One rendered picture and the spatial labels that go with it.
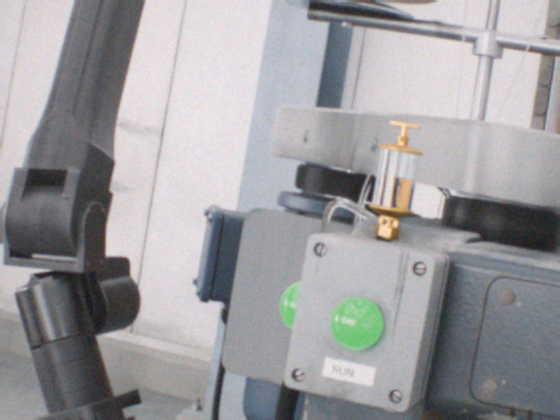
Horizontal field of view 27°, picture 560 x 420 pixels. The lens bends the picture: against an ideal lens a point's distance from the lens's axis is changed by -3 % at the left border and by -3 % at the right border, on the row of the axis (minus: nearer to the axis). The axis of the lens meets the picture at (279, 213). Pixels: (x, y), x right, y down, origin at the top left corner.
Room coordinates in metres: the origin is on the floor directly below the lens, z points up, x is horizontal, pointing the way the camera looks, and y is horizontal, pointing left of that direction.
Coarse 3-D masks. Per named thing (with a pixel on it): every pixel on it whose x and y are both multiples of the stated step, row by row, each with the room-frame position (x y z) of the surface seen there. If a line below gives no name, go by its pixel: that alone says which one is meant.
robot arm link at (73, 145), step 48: (96, 0) 1.01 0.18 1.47; (144, 0) 1.05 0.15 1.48; (96, 48) 0.99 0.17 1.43; (48, 96) 0.99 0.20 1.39; (96, 96) 0.98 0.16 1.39; (48, 144) 0.97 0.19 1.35; (96, 144) 0.97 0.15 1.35; (48, 192) 0.96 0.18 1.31; (96, 192) 0.97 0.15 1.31; (48, 240) 0.94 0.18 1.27
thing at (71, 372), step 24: (96, 336) 0.97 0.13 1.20; (48, 360) 0.94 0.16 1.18; (72, 360) 0.94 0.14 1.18; (96, 360) 0.95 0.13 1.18; (48, 384) 0.94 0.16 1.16; (72, 384) 0.94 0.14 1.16; (96, 384) 0.95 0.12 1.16; (48, 408) 0.95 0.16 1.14; (72, 408) 0.93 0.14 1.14; (96, 408) 0.92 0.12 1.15
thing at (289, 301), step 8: (288, 288) 0.70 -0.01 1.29; (296, 288) 0.70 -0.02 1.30; (288, 296) 0.70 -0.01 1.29; (296, 296) 0.70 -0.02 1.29; (280, 304) 0.70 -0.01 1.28; (288, 304) 0.70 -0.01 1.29; (296, 304) 0.69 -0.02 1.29; (280, 312) 0.70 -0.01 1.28; (288, 312) 0.70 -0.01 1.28; (288, 320) 0.70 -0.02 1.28
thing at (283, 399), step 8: (384, 240) 0.75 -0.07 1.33; (280, 392) 0.75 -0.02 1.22; (288, 392) 0.75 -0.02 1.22; (296, 392) 0.75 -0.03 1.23; (280, 400) 0.75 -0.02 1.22; (288, 400) 0.75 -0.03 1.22; (296, 400) 0.75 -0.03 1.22; (280, 408) 0.75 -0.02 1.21; (288, 408) 0.75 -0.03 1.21; (280, 416) 0.75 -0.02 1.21; (288, 416) 0.75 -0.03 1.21
